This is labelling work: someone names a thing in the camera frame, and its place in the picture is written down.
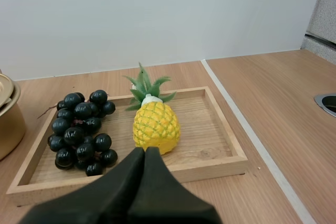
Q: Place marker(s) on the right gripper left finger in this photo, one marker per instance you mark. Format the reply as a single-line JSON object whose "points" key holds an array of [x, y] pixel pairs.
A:
{"points": [[110, 190]]}

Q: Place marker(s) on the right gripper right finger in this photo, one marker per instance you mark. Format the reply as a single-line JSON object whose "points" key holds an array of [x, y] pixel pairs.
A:
{"points": [[168, 197]]}

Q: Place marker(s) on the yellow toy pineapple green crown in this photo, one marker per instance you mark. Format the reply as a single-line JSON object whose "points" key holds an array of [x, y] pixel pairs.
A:
{"points": [[156, 120]]}

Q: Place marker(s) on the bunch of dark toy grapes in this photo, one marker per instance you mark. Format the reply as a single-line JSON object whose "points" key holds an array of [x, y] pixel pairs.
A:
{"points": [[81, 132]]}

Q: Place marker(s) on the shallow wooden tray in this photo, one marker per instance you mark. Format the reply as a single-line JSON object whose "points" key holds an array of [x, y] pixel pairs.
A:
{"points": [[207, 140]]}

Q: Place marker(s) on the gold lid with black knob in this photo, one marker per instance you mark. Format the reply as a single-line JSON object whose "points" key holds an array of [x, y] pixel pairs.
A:
{"points": [[4, 89]]}

